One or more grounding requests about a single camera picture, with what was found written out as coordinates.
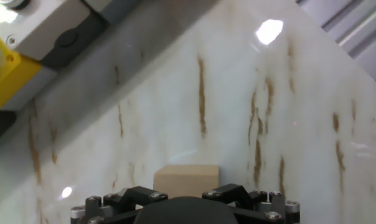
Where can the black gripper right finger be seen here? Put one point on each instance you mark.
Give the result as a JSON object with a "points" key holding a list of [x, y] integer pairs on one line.
{"points": [[256, 205]]}

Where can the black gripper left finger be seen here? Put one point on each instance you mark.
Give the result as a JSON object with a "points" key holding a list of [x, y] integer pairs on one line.
{"points": [[113, 207]]}

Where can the small wooden block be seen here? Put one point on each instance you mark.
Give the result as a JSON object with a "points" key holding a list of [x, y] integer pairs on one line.
{"points": [[186, 179]]}

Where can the yellow box green mushroom button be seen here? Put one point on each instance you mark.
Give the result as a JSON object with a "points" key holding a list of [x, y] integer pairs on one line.
{"points": [[7, 81]]}

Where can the grey box raised red button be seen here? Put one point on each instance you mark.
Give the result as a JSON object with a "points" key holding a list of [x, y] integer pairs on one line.
{"points": [[51, 25]]}

